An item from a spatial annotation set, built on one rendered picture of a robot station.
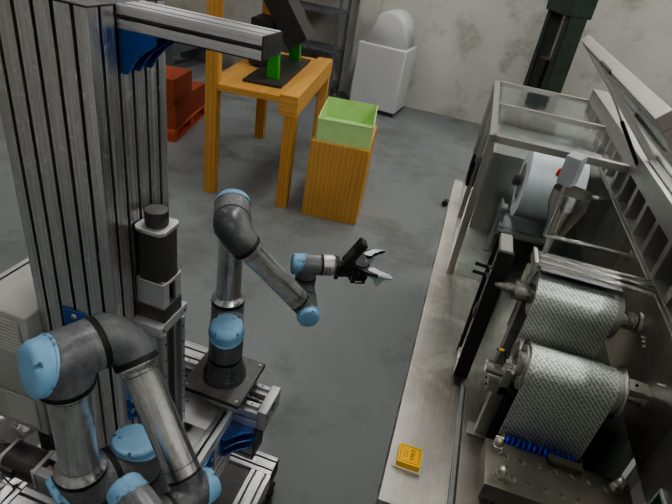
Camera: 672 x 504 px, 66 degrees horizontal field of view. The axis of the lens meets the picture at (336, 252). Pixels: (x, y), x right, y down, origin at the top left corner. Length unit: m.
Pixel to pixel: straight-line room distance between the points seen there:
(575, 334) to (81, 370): 1.36
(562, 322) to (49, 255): 1.44
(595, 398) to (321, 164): 3.36
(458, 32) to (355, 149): 4.40
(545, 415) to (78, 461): 1.21
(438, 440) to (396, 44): 6.61
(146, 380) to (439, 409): 1.03
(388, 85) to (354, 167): 3.56
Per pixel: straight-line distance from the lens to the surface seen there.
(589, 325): 1.75
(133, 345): 1.18
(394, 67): 7.83
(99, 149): 1.21
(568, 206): 2.07
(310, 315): 1.72
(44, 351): 1.14
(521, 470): 1.64
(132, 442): 1.49
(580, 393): 1.59
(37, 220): 1.43
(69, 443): 1.32
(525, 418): 1.66
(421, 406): 1.85
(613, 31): 8.55
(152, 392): 1.21
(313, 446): 2.80
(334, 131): 4.42
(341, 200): 4.60
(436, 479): 1.69
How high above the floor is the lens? 2.21
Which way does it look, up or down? 31 degrees down
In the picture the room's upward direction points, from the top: 10 degrees clockwise
